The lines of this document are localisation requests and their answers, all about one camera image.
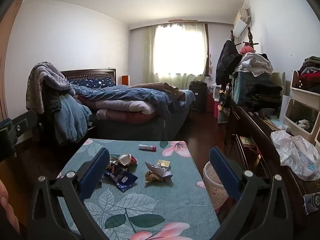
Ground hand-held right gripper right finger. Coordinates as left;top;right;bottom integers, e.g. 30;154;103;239
209;146;294;240

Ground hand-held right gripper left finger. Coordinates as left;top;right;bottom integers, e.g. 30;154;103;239
27;147;110;240

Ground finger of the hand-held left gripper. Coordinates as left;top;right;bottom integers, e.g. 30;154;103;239
11;109;38;144

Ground white speckled wastebasket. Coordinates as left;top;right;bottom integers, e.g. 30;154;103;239
202;160;237;209

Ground blue snack wrapper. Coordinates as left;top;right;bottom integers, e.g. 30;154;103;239
103;164;138;193

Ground white red wrapper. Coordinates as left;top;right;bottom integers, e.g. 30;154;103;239
110;153;138;167

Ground white tissue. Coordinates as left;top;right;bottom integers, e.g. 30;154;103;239
144;161;173;183

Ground person's left hand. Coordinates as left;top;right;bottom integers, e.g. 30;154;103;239
0;179;21;234

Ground red booklet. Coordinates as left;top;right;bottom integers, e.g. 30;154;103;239
239;136;257;148

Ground dark wooden dresser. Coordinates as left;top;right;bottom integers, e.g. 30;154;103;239
223;97;320;240

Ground grey fuzzy blanket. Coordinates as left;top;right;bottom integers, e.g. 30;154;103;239
26;61;76;114

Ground light blue fleece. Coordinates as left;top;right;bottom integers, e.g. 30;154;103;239
53;94;93;145

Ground bed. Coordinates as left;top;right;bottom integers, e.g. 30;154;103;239
41;68;197;146

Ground red plastic container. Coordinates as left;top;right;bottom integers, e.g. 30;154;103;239
206;92;221;118

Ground folded pink white quilts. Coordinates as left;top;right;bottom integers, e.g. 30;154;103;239
96;100;158;125

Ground teal floral tablecloth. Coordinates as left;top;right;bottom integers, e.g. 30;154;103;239
56;138;221;240

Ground white plastic bag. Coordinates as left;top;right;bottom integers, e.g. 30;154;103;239
271;129;320;182

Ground navy star pillow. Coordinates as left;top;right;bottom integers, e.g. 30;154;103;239
67;77;114;89

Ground dark wooden headboard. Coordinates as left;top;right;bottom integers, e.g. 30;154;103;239
60;68;117;87

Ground black suitcase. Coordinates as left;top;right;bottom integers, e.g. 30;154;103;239
189;81;208;112

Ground blue patterned duvet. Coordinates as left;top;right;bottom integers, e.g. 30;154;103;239
74;84;196;117

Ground teal covered cabinet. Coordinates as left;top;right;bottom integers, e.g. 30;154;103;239
231;71;251;106

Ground stack of dark folded clothes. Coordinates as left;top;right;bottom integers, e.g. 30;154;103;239
244;78;283;111

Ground white storage bin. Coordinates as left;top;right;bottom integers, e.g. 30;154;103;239
284;97;320;141
290;70;320;111

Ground blue printed box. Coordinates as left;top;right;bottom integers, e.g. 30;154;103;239
303;192;320;215

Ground brown blanket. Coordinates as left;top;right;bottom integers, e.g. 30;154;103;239
127;82;186;101

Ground dark hanging jackets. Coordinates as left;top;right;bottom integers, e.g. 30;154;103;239
215;40;244;86

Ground white crumpled clothes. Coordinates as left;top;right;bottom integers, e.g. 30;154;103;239
235;52;273;77

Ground pink cloth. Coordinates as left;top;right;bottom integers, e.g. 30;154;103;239
239;45;256;55

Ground pale sheer curtain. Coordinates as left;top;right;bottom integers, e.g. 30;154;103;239
142;22;209;87

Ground folded clothes pile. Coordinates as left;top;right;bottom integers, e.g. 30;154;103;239
299;56;320;93

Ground wooden coat rack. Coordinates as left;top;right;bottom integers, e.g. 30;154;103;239
230;26;259;53

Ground white air conditioner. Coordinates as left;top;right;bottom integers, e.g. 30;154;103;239
233;7;252;36

